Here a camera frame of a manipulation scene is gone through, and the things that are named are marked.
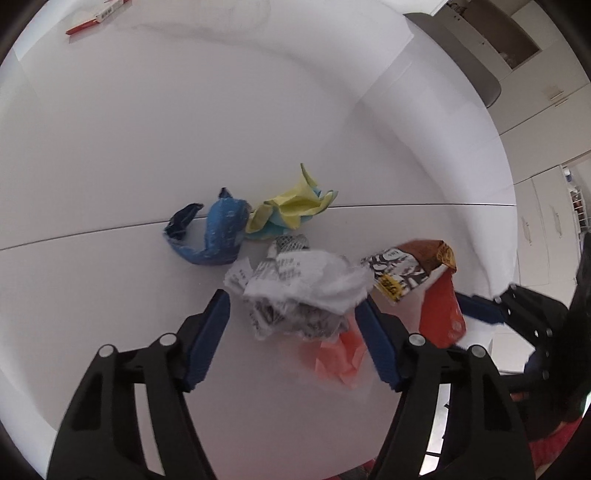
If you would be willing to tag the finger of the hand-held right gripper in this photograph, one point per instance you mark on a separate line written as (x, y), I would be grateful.
(480, 308)

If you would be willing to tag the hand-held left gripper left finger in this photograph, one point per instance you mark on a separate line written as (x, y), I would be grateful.
(207, 341)

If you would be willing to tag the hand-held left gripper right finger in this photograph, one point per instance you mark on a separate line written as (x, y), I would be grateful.
(376, 344)

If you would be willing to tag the pink plastic bag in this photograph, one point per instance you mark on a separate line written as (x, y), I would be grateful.
(339, 357)

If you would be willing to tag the brown snack wrapper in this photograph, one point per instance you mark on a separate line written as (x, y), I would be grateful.
(406, 267)

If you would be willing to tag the white paper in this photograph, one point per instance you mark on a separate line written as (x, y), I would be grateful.
(300, 290)

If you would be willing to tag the dark blue wrapper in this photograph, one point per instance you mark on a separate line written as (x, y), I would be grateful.
(219, 230)

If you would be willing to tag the yellow green paper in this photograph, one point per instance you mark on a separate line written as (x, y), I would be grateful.
(291, 205)

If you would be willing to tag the beige drawer cabinet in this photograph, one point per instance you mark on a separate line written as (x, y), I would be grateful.
(545, 221)

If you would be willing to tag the bottles on shelf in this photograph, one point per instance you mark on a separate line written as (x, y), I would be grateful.
(576, 194)

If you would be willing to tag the grey chair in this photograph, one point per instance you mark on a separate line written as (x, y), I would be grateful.
(485, 83)

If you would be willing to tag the beige tall cabinet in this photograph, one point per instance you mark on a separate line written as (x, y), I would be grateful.
(531, 50)

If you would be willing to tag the red and white box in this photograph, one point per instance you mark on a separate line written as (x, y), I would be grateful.
(99, 14)

